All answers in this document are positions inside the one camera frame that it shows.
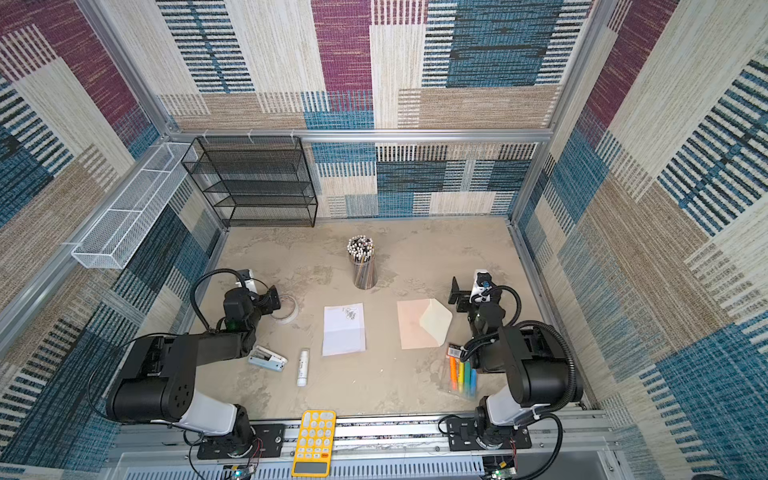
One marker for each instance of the yellow calculator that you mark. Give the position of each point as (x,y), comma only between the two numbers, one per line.
(314,446)

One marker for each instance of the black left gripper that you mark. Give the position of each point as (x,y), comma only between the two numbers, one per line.
(265,298)

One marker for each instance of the light blue stapler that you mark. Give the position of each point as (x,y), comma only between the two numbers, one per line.
(267,359)

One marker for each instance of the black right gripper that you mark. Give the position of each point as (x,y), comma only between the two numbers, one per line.
(459,294)

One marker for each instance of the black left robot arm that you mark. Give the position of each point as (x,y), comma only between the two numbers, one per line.
(156,383)

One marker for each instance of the aluminium front rail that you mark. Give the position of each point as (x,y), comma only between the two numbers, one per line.
(366,437)

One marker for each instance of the black wire shelf rack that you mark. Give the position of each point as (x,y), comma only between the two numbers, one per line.
(254,181)

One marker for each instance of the white glue stick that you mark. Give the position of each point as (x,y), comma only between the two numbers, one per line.
(303,368)

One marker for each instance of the pack of coloured highlighters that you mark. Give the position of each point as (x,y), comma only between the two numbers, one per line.
(458,378)

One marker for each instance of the white wire mesh basket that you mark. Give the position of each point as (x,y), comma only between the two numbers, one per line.
(118,233)

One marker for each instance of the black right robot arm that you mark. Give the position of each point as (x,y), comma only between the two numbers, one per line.
(540,371)

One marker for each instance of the white paper letter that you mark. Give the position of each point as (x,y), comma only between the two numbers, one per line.
(343,330)

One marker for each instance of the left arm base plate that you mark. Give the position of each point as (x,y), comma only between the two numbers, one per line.
(265,441)

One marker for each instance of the metal cup of pencils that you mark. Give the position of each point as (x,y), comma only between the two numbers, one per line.
(361,251)

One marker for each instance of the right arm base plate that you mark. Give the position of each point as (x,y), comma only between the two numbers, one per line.
(463,435)

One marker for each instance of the white tape roll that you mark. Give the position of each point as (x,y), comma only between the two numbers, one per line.
(288,311)

